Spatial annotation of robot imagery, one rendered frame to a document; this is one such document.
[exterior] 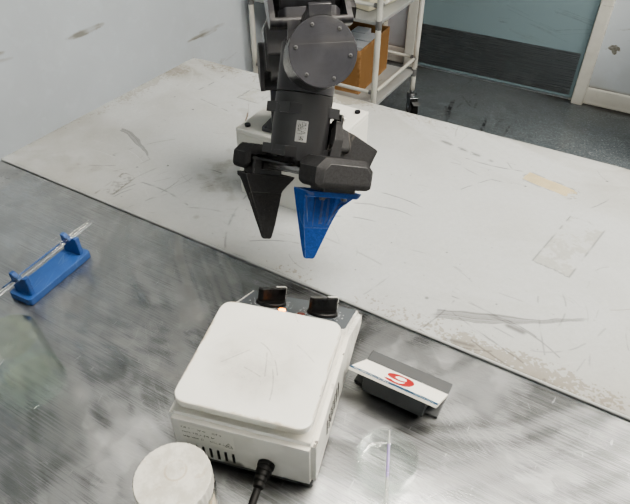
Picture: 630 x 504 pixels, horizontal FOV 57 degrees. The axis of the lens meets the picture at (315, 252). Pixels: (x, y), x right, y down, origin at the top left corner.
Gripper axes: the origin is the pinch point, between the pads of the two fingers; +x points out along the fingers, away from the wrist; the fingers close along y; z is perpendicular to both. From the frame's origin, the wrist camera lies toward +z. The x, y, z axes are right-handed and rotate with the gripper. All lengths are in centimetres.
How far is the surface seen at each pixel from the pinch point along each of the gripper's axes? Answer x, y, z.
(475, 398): 15.2, -15.5, 14.8
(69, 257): 10.5, 24.3, -16.9
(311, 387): 12.2, -14.2, -4.2
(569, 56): -65, 147, 237
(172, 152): -2.8, 41.6, 0.9
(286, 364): 11.3, -11.2, -5.1
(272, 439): 16.2, -14.4, -7.5
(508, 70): -57, 176, 227
